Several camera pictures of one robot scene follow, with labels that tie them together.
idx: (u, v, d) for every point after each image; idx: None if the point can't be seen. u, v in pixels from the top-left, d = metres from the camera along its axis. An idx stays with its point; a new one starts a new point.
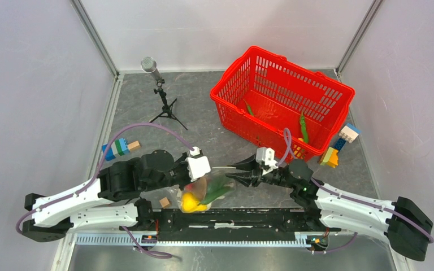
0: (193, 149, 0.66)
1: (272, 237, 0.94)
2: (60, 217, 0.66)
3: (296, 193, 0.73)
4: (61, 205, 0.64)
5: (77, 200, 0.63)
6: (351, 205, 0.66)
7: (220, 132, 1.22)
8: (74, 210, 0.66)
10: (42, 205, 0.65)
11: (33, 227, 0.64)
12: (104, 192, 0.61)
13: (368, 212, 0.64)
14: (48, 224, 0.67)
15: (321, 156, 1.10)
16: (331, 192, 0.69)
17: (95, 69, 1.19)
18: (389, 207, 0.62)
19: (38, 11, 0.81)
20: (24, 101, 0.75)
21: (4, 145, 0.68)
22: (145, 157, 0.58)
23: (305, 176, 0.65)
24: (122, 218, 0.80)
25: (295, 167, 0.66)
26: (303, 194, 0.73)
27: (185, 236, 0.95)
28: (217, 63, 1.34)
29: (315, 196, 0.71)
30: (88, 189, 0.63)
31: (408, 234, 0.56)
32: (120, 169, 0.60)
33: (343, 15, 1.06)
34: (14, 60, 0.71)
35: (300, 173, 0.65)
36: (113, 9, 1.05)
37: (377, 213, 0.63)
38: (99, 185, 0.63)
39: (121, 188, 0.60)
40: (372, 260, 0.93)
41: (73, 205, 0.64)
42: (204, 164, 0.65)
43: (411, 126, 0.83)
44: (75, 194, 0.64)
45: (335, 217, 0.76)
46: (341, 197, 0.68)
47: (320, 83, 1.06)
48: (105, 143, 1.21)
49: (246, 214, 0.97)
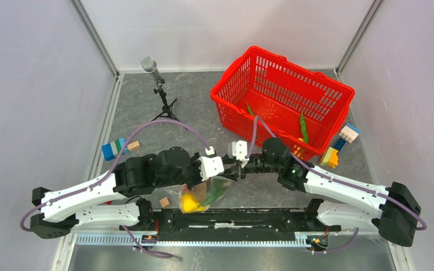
0: (209, 149, 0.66)
1: (272, 237, 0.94)
2: (71, 211, 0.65)
3: (281, 175, 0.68)
4: (73, 199, 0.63)
5: (90, 195, 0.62)
6: (343, 189, 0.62)
7: (220, 132, 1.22)
8: (86, 205, 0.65)
10: (52, 199, 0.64)
11: (42, 222, 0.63)
12: (119, 187, 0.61)
13: (361, 197, 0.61)
14: (57, 219, 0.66)
15: (321, 156, 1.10)
16: (322, 175, 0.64)
17: (94, 69, 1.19)
18: (383, 193, 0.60)
19: (38, 11, 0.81)
20: (25, 101, 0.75)
21: (4, 145, 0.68)
22: (163, 153, 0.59)
23: (278, 153, 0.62)
24: (124, 217, 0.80)
25: (269, 146, 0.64)
26: (291, 175, 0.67)
27: (185, 236, 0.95)
28: (217, 62, 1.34)
29: (304, 178, 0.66)
30: (103, 184, 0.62)
31: (399, 219, 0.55)
32: (135, 164, 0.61)
33: (343, 16, 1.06)
34: (14, 60, 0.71)
35: (274, 149, 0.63)
36: (113, 9, 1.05)
37: (370, 199, 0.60)
38: (113, 180, 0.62)
39: (137, 183, 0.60)
40: (372, 260, 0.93)
41: (86, 200, 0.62)
42: (218, 164, 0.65)
43: (411, 127, 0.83)
44: (88, 188, 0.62)
45: (331, 213, 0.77)
46: (332, 180, 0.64)
47: (320, 83, 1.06)
48: (105, 143, 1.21)
49: (246, 214, 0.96)
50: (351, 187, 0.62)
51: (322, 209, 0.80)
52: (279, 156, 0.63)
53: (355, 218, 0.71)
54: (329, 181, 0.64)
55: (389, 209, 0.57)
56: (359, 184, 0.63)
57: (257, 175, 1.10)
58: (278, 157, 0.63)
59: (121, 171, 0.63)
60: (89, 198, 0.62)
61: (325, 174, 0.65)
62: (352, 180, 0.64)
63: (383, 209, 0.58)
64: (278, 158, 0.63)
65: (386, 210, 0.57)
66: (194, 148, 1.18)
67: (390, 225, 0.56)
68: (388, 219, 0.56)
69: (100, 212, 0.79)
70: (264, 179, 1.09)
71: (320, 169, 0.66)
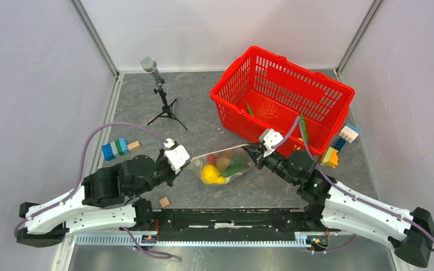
0: (166, 141, 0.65)
1: (272, 237, 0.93)
2: (52, 224, 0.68)
3: (302, 188, 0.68)
4: (50, 213, 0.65)
5: (64, 208, 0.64)
6: (367, 209, 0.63)
7: (220, 132, 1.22)
8: (64, 218, 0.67)
10: (33, 214, 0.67)
11: (26, 235, 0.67)
12: (89, 199, 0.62)
13: (386, 219, 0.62)
14: (42, 231, 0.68)
15: (321, 156, 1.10)
16: (346, 193, 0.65)
17: (94, 69, 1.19)
18: (408, 217, 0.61)
19: (38, 11, 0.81)
20: (24, 101, 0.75)
21: (4, 144, 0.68)
22: (126, 163, 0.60)
23: (306, 168, 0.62)
24: (119, 220, 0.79)
25: (295, 160, 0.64)
26: (313, 190, 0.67)
27: (185, 236, 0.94)
28: (217, 63, 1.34)
29: (326, 194, 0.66)
30: (74, 197, 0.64)
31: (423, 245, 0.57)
32: (104, 174, 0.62)
33: (343, 15, 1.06)
34: (14, 60, 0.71)
35: (301, 165, 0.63)
36: (113, 9, 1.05)
37: (395, 222, 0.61)
38: (82, 192, 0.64)
39: (105, 194, 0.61)
40: (372, 260, 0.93)
41: (60, 213, 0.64)
42: (182, 153, 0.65)
43: (411, 126, 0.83)
44: (61, 202, 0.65)
45: (338, 219, 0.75)
46: (356, 199, 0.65)
47: (320, 83, 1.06)
48: (105, 143, 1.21)
49: (246, 214, 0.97)
50: (375, 208, 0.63)
51: (328, 213, 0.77)
52: (306, 171, 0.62)
53: (369, 232, 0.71)
54: (352, 200, 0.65)
55: (414, 235, 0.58)
56: (383, 206, 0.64)
57: (257, 176, 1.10)
58: (304, 172, 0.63)
59: (90, 183, 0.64)
60: (63, 211, 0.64)
61: (348, 191, 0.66)
62: (375, 201, 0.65)
63: (408, 234, 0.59)
64: (304, 173, 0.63)
65: (412, 235, 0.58)
66: (194, 148, 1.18)
67: (412, 249, 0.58)
68: (412, 245, 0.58)
69: (93, 217, 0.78)
70: (264, 179, 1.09)
71: (343, 186, 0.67)
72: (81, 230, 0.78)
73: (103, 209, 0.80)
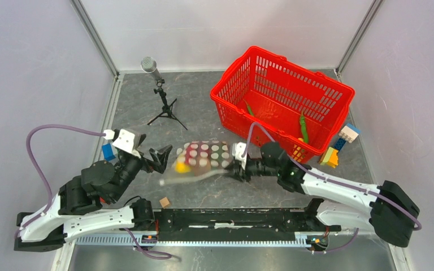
0: (105, 135, 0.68)
1: (272, 237, 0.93)
2: (42, 233, 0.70)
3: (281, 178, 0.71)
4: (37, 223, 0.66)
5: (46, 218, 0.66)
6: (337, 188, 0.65)
7: (220, 132, 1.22)
8: (51, 226, 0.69)
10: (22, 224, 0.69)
11: (21, 244, 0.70)
12: (64, 209, 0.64)
13: (354, 196, 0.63)
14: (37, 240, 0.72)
15: (321, 156, 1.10)
16: (317, 176, 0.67)
17: (94, 69, 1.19)
18: (375, 191, 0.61)
19: (38, 12, 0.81)
20: (25, 101, 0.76)
21: (4, 144, 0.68)
22: (84, 171, 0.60)
23: (275, 156, 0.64)
24: (117, 222, 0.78)
25: (266, 148, 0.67)
26: (290, 178, 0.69)
27: (185, 236, 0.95)
28: (217, 63, 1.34)
29: (301, 180, 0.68)
30: (52, 208, 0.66)
31: (391, 217, 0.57)
32: (77, 183, 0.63)
33: (343, 15, 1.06)
34: (14, 60, 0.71)
35: (270, 152, 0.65)
36: (113, 9, 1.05)
37: (362, 196, 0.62)
38: (58, 201, 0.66)
39: (77, 203, 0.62)
40: (373, 260, 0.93)
41: (45, 223, 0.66)
42: (126, 135, 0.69)
43: (411, 126, 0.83)
44: (42, 213, 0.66)
45: (330, 213, 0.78)
46: (326, 180, 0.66)
47: (320, 83, 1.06)
48: (105, 143, 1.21)
49: (246, 214, 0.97)
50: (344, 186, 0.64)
51: (323, 209, 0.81)
52: (276, 158, 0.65)
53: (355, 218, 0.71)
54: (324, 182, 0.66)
55: (379, 206, 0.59)
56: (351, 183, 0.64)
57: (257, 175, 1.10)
58: (275, 160, 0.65)
59: (65, 192, 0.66)
60: (46, 221, 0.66)
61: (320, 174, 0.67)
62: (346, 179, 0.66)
63: (373, 206, 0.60)
64: (275, 160, 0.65)
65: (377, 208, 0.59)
66: None
67: (381, 222, 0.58)
68: (378, 217, 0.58)
69: (90, 220, 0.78)
70: (264, 179, 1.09)
71: (317, 170, 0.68)
72: (79, 235, 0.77)
73: (100, 213, 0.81)
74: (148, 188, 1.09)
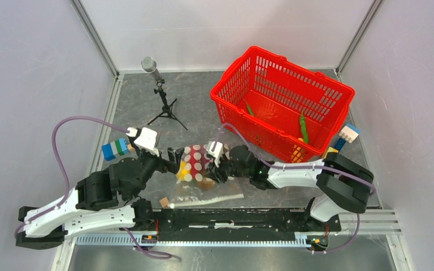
0: (129, 131, 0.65)
1: (272, 237, 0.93)
2: (50, 227, 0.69)
3: (252, 178, 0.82)
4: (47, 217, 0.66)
5: (60, 212, 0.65)
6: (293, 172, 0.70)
7: (220, 132, 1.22)
8: (60, 221, 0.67)
10: (30, 218, 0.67)
11: (25, 239, 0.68)
12: (82, 203, 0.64)
13: (304, 174, 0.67)
14: (40, 235, 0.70)
15: (322, 156, 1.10)
16: (278, 167, 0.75)
17: (94, 69, 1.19)
18: (319, 164, 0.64)
19: (38, 12, 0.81)
20: (25, 101, 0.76)
21: (4, 144, 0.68)
22: (112, 167, 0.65)
23: (242, 158, 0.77)
24: (117, 221, 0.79)
25: (234, 153, 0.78)
26: (260, 176, 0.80)
27: (185, 236, 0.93)
28: (217, 63, 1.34)
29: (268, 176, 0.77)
30: (68, 201, 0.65)
31: (335, 183, 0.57)
32: (97, 179, 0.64)
33: (343, 16, 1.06)
34: (14, 60, 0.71)
35: (239, 155, 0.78)
36: (113, 9, 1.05)
37: (311, 173, 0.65)
38: (75, 196, 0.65)
39: (98, 198, 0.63)
40: (372, 260, 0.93)
41: (57, 217, 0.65)
42: (149, 132, 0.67)
43: (411, 126, 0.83)
44: (57, 206, 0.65)
45: (316, 208, 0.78)
46: (285, 168, 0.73)
47: (320, 83, 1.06)
48: (105, 143, 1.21)
49: (246, 214, 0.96)
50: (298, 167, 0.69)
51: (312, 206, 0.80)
52: (244, 160, 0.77)
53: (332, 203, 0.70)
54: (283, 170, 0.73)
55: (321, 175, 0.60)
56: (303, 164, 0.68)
57: None
58: (243, 161, 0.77)
59: (83, 187, 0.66)
60: (59, 215, 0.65)
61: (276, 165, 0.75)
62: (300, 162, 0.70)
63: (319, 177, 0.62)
64: (243, 162, 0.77)
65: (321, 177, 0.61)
66: None
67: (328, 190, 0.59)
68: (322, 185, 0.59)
69: (90, 219, 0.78)
70: None
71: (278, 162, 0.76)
72: (79, 232, 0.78)
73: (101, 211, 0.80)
74: (148, 188, 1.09)
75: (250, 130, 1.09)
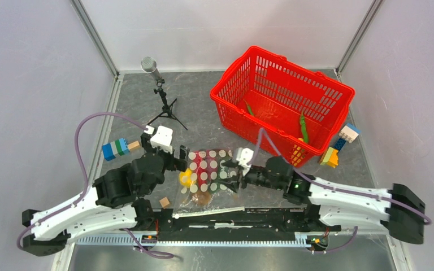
0: (147, 130, 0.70)
1: (271, 237, 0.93)
2: (60, 228, 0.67)
3: (286, 192, 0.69)
4: (61, 216, 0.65)
5: (76, 210, 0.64)
6: (348, 197, 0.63)
7: (220, 132, 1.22)
8: (74, 220, 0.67)
10: (40, 219, 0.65)
11: (33, 241, 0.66)
12: (102, 200, 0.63)
13: (367, 203, 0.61)
14: (49, 237, 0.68)
15: (321, 156, 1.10)
16: (325, 187, 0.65)
17: (94, 69, 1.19)
18: (386, 196, 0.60)
19: (38, 12, 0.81)
20: (25, 101, 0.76)
21: (4, 144, 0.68)
22: (133, 162, 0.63)
23: (283, 172, 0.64)
24: (120, 221, 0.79)
25: (273, 165, 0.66)
26: (295, 192, 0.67)
27: (185, 236, 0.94)
28: (217, 63, 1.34)
29: (307, 192, 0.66)
30: (86, 199, 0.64)
31: (408, 221, 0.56)
32: (114, 175, 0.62)
33: (343, 16, 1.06)
34: (13, 60, 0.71)
35: (278, 170, 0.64)
36: (112, 9, 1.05)
37: (376, 204, 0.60)
38: (94, 192, 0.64)
39: (118, 193, 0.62)
40: (372, 260, 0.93)
41: (72, 215, 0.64)
42: (164, 130, 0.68)
43: (411, 126, 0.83)
44: (73, 205, 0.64)
45: (334, 215, 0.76)
46: (335, 190, 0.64)
47: (320, 83, 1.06)
48: (104, 143, 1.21)
49: (246, 214, 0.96)
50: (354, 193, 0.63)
51: (325, 211, 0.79)
52: (283, 175, 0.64)
53: (363, 219, 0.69)
54: (332, 192, 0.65)
55: (395, 212, 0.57)
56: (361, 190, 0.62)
57: None
58: (282, 175, 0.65)
59: (102, 184, 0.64)
60: (75, 214, 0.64)
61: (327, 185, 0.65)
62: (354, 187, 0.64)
63: (389, 212, 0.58)
64: (283, 176, 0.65)
65: (393, 213, 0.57)
66: (195, 148, 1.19)
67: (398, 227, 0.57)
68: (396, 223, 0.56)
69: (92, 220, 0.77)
70: None
71: (322, 180, 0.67)
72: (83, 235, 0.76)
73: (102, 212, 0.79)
74: None
75: (250, 130, 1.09)
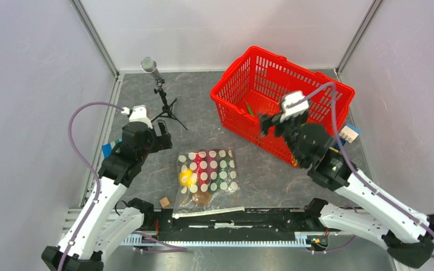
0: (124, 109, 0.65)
1: (272, 237, 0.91)
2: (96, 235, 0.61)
3: (315, 169, 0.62)
4: (91, 217, 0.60)
5: (103, 202, 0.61)
6: (386, 208, 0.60)
7: (220, 132, 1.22)
8: (104, 219, 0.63)
10: (72, 237, 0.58)
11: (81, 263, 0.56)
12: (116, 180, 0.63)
13: (403, 222, 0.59)
14: (89, 254, 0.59)
15: None
16: (368, 186, 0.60)
17: (94, 69, 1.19)
18: (425, 223, 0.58)
19: (38, 12, 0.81)
20: (24, 101, 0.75)
21: (3, 145, 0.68)
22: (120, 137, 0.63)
23: (321, 142, 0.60)
24: (132, 218, 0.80)
25: (308, 132, 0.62)
26: (329, 171, 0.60)
27: (185, 236, 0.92)
28: (217, 62, 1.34)
29: (344, 182, 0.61)
30: (104, 188, 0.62)
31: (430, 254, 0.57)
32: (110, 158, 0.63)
33: (343, 15, 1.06)
34: (13, 60, 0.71)
35: (316, 138, 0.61)
36: (112, 9, 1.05)
37: (411, 226, 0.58)
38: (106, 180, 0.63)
39: (125, 167, 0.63)
40: (373, 260, 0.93)
41: (102, 209, 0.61)
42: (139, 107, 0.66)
43: (411, 126, 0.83)
44: (95, 201, 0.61)
45: (335, 218, 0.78)
46: (376, 193, 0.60)
47: (320, 83, 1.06)
48: (104, 143, 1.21)
49: (246, 214, 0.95)
50: (393, 205, 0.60)
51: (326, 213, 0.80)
52: (320, 145, 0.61)
53: (365, 230, 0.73)
54: (371, 193, 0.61)
55: (428, 243, 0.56)
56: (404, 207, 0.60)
57: (257, 175, 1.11)
58: (319, 146, 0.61)
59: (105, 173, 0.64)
60: (104, 206, 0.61)
61: (369, 183, 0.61)
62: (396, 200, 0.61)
63: (421, 240, 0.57)
64: (319, 147, 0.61)
65: (425, 242, 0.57)
66: (195, 148, 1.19)
67: (418, 254, 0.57)
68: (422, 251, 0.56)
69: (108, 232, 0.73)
70: (264, 179, 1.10)
71: (365, 176, 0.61)
72: (111, 247, 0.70)
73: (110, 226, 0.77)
74: (148, 188, 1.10)
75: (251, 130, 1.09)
